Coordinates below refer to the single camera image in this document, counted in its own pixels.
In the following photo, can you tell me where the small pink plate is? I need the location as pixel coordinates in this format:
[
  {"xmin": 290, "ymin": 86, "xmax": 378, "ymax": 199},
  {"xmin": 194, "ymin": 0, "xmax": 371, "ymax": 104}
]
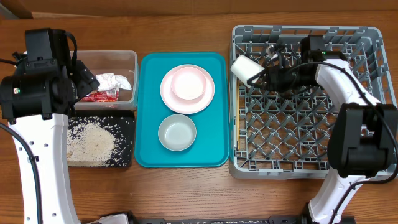
[{"xmin": 171, "ymin": 67, "xmax": 206, "ymax": 100}]

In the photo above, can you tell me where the grey dish rack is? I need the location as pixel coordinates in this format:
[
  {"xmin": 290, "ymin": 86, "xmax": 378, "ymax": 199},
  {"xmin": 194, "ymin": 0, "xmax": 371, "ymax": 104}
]
[{"xmin": 229, "ymin": 25, "xmax": 396, "ymax": 179}]

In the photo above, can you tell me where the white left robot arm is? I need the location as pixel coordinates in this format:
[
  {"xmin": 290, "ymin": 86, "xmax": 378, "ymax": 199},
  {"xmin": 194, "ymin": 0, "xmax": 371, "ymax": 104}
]
[{"xmin": 1, "ymin": 28, "xmax": 100, "ymax": 223}]

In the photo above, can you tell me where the white rice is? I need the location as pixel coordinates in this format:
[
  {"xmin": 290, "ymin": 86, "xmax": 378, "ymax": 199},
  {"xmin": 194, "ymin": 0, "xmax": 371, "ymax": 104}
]
[{"xmin": 66, "ymin": 116, "xmax": 133, "ymax": 167}]

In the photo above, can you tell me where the black tray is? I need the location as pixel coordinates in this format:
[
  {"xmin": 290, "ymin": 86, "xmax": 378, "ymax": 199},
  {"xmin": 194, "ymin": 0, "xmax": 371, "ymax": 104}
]
[{"xmin": 66, "ymin": 109, "xmax": 136, "ymax": 168}]

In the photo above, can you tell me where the wooden chopstick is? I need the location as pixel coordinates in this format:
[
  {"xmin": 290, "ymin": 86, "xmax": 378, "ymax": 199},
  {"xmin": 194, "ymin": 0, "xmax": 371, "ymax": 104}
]
[
  {"xmin": 236, "ymin": 87, "xmax": 240, "ymax": 151},
  {"xmin": 236, "ymin": 83, "xmax": 240, "ymax": 151}
]

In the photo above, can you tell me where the teal plastic tray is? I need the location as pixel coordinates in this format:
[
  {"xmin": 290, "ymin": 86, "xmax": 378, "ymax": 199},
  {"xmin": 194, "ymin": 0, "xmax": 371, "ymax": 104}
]
[{"xmin": 134, "ymin": 52, "xmax": 229, "ymax": 167}]

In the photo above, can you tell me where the white cup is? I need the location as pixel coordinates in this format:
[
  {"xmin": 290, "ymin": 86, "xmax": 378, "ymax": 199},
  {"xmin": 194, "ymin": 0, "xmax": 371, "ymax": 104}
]
[{"xmin": 231, "ymin": 55, "xmax": 265, "ymax": 88}]

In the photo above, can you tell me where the white napkin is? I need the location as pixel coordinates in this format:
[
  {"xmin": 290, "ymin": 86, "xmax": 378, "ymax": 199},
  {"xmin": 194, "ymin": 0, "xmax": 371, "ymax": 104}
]
[{"xmin": 96, "ymin": 73, "xmax": 132, "ymax": 91}]

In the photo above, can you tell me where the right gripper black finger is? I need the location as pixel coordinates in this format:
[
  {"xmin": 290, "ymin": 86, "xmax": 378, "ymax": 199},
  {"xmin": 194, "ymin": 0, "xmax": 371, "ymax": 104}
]
[
  {"xmin": 247, "ymin": 78, "xmax": 267, "ymax": 89},
  {"xmin": 250, "ymin": 69, "xmax": 267, "ymax": 82}
]

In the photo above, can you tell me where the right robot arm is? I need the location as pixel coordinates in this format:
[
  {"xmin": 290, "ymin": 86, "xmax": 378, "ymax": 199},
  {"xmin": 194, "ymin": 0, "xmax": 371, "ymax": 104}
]
[{"xmin": 245, "ymin": 35, "xmax": 397, "ymax": 223}]

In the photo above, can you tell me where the grey bowl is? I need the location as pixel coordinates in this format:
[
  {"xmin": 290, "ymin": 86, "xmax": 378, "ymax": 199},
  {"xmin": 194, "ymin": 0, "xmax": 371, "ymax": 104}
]
[{"xmin": 158, "ymin": 114, "xmax": 197, "ymax": 152}]

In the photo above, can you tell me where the clear plastic storage bin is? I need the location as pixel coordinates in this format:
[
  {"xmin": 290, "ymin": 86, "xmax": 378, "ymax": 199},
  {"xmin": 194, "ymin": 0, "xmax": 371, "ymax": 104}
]
[{"xmin": 75, "ymin": 50, "xmax": 139, "ymax": 111}]

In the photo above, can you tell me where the red snack wrapper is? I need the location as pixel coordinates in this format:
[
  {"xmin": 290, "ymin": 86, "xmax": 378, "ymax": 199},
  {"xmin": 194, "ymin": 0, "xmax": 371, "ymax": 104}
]
[{"xmin": 81, "ymin": 90, "xmax": 119, "ymax": 102}]

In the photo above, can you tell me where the large white plate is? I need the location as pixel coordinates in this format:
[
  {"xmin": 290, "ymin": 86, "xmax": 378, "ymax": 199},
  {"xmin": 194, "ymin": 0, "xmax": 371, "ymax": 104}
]
[{"xmin": 160, "ymin": 64, "xmax": 215, "ymax": 114}]

